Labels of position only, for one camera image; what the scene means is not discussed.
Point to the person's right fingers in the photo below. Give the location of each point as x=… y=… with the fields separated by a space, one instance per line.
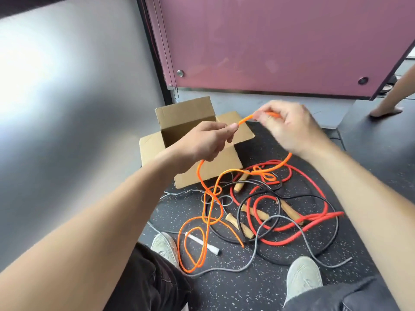
x=267 y=121

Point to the person's left white shoe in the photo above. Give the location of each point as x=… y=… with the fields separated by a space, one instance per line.
x=166 y=247

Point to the person's dark trousers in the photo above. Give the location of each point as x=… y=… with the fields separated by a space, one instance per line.
x=146 y=283

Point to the person's right white shoe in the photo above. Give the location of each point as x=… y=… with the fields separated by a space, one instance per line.
x=303 y=276

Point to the person's left fingers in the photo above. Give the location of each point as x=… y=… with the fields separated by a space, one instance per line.
x=227 y=134

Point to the black frame post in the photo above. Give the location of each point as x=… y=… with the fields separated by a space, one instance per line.
x=152 y=45

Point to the purple wall panel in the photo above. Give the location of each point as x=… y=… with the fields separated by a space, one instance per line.
x=275 y=42

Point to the person's right hand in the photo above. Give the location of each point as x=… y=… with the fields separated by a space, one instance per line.
x=291 y=129

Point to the person's left hand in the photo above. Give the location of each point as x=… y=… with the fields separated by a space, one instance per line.
x=199 y=142

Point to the person's right forearm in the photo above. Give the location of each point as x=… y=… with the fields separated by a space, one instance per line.
x=366 y=204

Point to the open cardboard box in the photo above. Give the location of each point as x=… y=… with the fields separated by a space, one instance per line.
x=184 y=118

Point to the person's left forearm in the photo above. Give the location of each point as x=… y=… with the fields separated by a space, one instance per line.
x=97 y=223

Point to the dark slipper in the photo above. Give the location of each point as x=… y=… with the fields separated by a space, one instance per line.
x=389 y=84

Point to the person's white shoe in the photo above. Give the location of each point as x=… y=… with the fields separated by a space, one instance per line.
x=303 y=276
x=166 y=247

